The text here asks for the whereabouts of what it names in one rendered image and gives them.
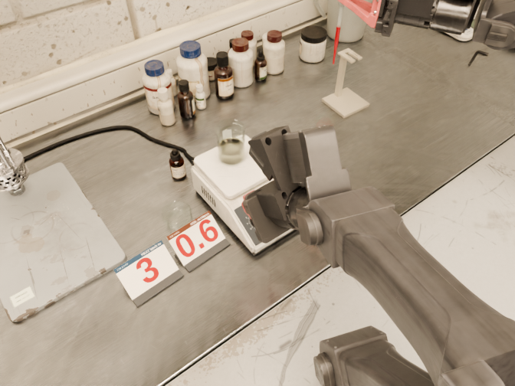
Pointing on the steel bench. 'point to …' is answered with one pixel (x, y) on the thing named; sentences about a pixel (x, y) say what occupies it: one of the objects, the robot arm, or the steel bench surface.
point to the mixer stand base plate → (50, 243)
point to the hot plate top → (215, 168)
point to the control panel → (247, 224)
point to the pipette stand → (349, 101)
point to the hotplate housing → (224, 209)
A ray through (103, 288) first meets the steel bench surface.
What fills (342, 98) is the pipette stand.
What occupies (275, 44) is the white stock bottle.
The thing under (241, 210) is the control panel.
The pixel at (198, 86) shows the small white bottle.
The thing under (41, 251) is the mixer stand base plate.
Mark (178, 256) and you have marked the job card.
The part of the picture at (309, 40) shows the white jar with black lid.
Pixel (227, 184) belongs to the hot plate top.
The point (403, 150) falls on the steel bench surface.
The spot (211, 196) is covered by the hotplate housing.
